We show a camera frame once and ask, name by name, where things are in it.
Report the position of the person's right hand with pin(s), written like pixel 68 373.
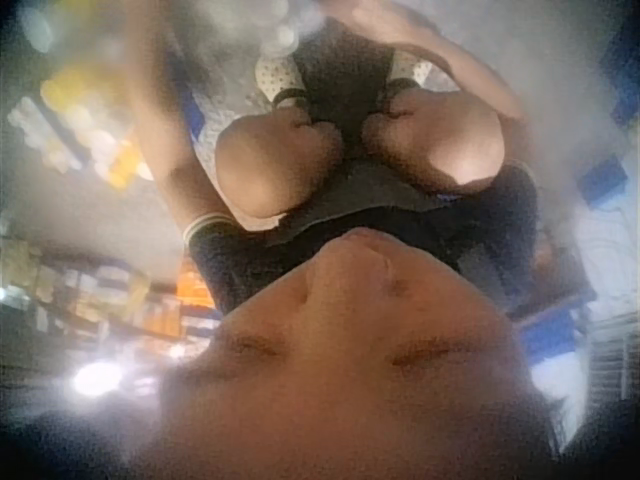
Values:
pixel 400 22

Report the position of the person's legs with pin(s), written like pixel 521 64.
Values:
pixel 260 165

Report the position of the blue box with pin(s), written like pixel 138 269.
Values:
pixel 602 177

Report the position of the heap of yellow white items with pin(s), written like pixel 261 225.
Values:
pixel 95 130

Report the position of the crowded storage shelf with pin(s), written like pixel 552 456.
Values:
pixel 100 300

